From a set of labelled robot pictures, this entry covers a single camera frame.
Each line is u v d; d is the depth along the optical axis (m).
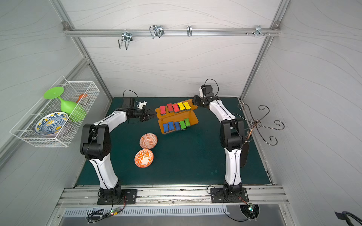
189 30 0.79
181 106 0.95
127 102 0.79
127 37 0.78
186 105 0.96
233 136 0.57
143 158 0.86
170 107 0.95
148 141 0.94
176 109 0.94
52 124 0.62
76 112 0.64
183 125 1.01
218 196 0.73
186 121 1.02
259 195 0.77
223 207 0.78
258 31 0.76
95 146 0.52
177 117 0.95
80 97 0.78
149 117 0.86
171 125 1.00
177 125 1.00
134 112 0.82
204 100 0.76
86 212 0.70
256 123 0.66
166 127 0.98
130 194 0.74
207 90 0.79
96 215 0.71
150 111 0.89
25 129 0.55
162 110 0.93
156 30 0.76
